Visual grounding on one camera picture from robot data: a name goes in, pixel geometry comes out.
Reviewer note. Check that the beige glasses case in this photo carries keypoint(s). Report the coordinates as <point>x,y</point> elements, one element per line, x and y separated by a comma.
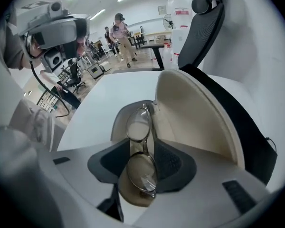
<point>192,117</point>

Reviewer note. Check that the light wooden table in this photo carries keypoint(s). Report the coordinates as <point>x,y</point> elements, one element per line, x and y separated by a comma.
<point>158,35</point>

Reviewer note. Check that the black mesh office chair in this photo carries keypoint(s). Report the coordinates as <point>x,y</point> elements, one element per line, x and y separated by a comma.
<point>202,32</point>

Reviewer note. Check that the grey head-worn camera headset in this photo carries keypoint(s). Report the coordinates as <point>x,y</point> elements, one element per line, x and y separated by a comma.
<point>54,30</point>

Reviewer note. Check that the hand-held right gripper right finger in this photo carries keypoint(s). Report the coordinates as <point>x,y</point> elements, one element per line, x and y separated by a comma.
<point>204,193</point>

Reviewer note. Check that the grey metal-framed eyeglasses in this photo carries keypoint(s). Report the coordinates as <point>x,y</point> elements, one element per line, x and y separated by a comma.
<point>139,129</point>

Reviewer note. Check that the small white box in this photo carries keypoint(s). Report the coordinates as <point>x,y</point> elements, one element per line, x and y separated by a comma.
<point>106,66</point>

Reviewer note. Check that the black standing fan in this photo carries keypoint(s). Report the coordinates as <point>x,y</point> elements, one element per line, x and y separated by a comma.
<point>168,21</point>

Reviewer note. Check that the large clear water bottle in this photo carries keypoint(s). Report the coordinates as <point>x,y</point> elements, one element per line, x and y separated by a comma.
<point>180,11</point>

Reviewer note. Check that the person's face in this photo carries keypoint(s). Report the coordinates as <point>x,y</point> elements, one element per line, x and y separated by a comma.
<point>35,48</point>

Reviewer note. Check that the white water dispenser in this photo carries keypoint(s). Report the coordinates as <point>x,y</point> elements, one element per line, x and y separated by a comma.
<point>180,46</point>

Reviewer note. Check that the person's beige clothing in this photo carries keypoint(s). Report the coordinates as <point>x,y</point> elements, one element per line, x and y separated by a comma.
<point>35,125</point>

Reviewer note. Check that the framed wall sign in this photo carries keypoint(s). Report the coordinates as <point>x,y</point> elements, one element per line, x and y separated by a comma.
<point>162,10</point>

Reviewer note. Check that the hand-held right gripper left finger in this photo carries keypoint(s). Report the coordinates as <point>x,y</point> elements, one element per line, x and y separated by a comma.
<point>85,170</point>

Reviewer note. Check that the clear water jug red cap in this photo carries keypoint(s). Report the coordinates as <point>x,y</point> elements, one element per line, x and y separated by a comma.
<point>167,56</point>

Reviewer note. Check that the black swivel chair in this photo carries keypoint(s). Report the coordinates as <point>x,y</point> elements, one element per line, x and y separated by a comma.
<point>74,75</point>

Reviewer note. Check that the black fabric pouch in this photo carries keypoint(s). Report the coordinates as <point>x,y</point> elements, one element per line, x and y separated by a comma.
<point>247,132</point>

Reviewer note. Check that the black-legged table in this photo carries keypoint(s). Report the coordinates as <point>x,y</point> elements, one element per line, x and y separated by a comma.
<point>138,38</point>

